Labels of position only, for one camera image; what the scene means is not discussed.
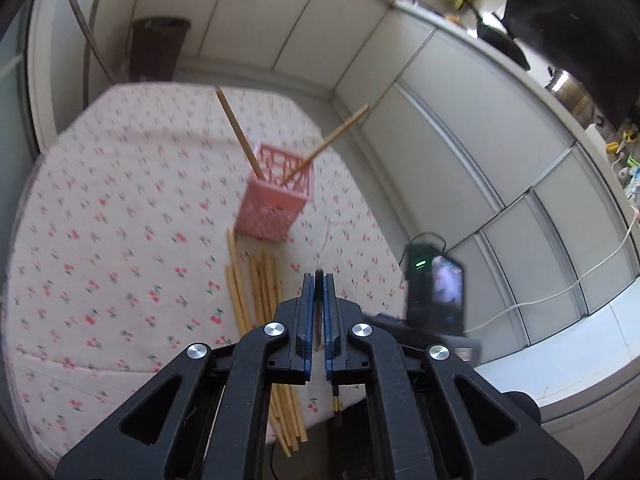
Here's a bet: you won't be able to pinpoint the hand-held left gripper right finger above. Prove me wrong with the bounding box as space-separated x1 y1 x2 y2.
323 273 585 480

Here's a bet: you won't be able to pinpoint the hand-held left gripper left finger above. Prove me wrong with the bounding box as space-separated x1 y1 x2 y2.
55 272 317 480

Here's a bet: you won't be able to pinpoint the pile of wooden chopsticks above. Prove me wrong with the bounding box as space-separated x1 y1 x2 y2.
224 227 308 458

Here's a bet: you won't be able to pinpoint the dark chopstick with gold band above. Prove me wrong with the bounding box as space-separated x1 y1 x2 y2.
314 269 343 428

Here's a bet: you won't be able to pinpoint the pink plastic utensil basket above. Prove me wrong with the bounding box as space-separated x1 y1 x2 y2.
234 143 315 245

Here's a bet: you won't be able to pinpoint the wooden chopstick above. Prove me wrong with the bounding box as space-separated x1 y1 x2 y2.
215 87 265 181
280 104 371 187

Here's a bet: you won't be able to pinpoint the white kitchen cabinets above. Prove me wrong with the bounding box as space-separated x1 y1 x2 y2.
95 0 640 361

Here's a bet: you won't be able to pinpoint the cherry print tablecloth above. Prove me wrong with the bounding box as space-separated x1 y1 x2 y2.
7 82 408 471

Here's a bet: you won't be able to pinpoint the steel pot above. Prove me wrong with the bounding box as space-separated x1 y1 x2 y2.
544 67 598 128

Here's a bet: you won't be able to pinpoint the black wok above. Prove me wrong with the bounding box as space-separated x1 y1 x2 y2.
465 0 532 72

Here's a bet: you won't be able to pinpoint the brown trash bin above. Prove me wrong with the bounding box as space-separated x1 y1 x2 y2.
129 17 192 82

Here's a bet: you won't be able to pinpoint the white cable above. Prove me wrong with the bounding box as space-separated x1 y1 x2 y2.
462 207 640 333

